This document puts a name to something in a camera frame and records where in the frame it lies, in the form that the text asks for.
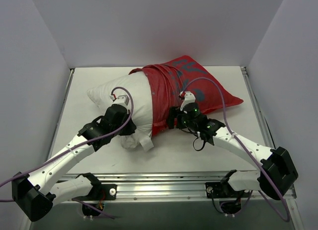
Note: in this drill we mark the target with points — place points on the aluminium mounting rail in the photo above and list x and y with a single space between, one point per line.
160 187

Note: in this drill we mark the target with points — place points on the red printed pillowcase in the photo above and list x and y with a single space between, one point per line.
168 80

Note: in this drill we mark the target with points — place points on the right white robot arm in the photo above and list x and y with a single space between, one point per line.
275 171

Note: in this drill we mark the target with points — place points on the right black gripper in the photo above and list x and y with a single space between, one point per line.
171 119

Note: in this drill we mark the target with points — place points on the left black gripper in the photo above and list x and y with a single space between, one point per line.
129 128

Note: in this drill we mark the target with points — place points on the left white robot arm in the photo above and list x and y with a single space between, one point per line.
38 190

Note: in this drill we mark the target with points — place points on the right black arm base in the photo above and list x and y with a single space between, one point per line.
220 190

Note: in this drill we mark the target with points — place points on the white pillow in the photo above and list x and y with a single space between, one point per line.
138 86

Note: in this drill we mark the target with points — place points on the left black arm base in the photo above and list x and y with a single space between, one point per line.
102 192

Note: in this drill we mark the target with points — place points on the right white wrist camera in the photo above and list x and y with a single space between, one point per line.
187 97

